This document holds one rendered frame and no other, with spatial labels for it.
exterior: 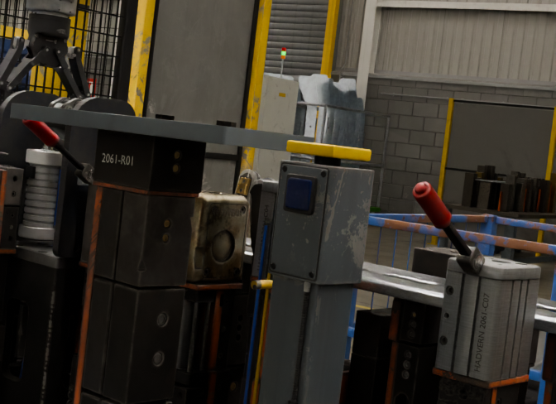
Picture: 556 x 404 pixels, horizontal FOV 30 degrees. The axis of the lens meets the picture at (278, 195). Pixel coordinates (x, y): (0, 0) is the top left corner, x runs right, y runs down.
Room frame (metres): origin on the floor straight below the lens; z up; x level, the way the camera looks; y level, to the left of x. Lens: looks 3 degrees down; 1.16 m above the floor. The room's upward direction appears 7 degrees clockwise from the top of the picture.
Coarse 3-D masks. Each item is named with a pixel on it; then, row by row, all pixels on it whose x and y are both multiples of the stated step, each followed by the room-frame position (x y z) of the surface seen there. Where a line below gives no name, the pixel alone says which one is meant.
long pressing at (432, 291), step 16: (368, 272) 1.35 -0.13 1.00; (384, 272) 1.37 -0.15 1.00; (400, 272) 1.40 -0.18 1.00; (416, 272) 1.42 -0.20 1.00; (368, 288) 1.26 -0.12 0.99; (384, 288) 1.25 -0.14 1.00; (400, 288) 1.23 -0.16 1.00; (416, 288) 1.22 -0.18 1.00; (432, 288) 1.27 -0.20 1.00; (432, 304) 1.20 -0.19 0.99; (544, 304) 1.24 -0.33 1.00; (544, 320) 1.11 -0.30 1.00
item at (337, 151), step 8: (288, 144) 1.01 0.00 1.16; (296, 144) 1.00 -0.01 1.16; (304, 144) 0.99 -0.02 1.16; (312, 144) 0.99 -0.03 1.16; (320, 144) 0.98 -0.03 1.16; (328, 144) 0.98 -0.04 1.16; (296, 152) 1.00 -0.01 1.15; (304, 152) 0.99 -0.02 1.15; (312, 152) 0.99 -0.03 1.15; (320, 152) 0.98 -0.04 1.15; (328, 152) 0.97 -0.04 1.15; (336, 152) 0.97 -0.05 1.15; (344, 152) 0.98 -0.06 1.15; (352, 152) 0.99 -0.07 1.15; (360, 152) 1.00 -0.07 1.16; (368, 152) 1.01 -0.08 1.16; (320, 160) 1.00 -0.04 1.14; (328, 160) 1.00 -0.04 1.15; (336, 160) 1.00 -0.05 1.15; (360, 160) 1.00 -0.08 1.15; (368, 160) 1.01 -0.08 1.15
